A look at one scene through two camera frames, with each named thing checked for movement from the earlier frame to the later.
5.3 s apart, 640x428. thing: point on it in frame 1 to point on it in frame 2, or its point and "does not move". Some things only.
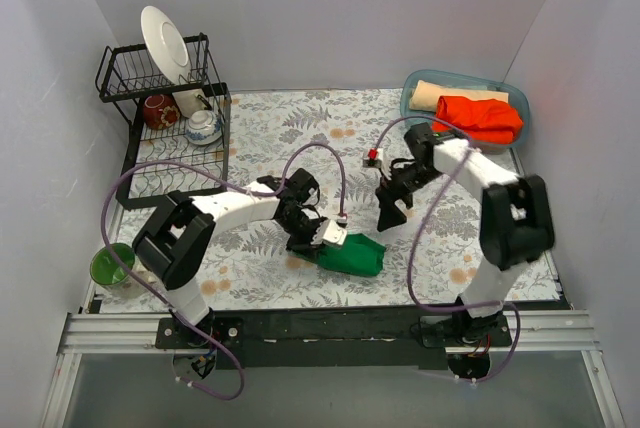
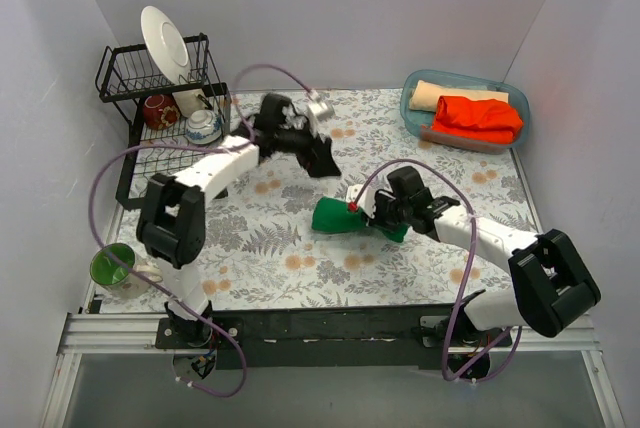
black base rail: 333,339 does not move
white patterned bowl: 204,127 does not move
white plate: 166,45 does not move
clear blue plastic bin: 516,96 does not move
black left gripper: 304,237 to 310,153
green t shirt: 359,253 to 332,215
